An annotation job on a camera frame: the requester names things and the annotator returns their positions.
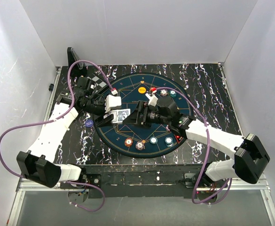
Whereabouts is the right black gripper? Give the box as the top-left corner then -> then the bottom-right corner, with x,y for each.
122,100 -> 170,130

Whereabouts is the playing card deck box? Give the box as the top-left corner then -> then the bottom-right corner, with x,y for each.
110,109 -> 131,124

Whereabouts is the red chip stack bottom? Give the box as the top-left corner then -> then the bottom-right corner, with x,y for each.
124,138 -> 133,147

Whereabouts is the green chip stack bottom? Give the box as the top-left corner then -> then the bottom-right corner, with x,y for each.
149,137 -> 157,144

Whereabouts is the green chip stack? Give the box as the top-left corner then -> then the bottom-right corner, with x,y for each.
169,90 -> 177,97
165,137 -> 173,147
149,137 -> 157,144

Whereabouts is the blue chip stack top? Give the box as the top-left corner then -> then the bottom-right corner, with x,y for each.
160,89 -> 168,97

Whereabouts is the green chip stack top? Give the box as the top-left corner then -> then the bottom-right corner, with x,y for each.
169,90 -> 177,97

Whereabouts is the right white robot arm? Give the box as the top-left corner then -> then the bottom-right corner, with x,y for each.
123,97 -> 270,187

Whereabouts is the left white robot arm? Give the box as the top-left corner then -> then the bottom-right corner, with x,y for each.
16,77 -> 121,188

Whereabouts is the blue small blind button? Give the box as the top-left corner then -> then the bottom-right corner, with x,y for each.
85,119 -> 94,128

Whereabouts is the orange dealer button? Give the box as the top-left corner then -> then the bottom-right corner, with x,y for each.
138,87 -> 147,94

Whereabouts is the round blue poker mat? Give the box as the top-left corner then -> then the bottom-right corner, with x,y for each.
95,73 -> 194,158

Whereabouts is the black white chessboard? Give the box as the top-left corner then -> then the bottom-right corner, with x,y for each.
87,74 -> 107,89

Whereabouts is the red triangle big blind button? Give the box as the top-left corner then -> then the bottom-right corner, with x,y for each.
174,135 -> 186,145

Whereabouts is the black card holder stand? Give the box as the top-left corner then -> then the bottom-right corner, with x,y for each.
67,47 -> 87,78

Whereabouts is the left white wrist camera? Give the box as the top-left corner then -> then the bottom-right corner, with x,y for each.
105,95 -> 122,113

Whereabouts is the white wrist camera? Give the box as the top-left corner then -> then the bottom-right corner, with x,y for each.
146,93 -> 158,107
105,95 -> 122,113

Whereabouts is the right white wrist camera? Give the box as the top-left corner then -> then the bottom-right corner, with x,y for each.
146,93 -> 158,107

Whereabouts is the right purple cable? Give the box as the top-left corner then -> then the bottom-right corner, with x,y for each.
152,87 -> 233,204

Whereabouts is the purple cable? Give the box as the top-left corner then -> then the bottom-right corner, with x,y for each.
0,60 -> 119,212
152,87 -> 233,204

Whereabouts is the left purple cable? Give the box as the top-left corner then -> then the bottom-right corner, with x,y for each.
0,60 -> 119,212

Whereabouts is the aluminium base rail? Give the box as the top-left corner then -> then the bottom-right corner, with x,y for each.
7,175 -> 275,226

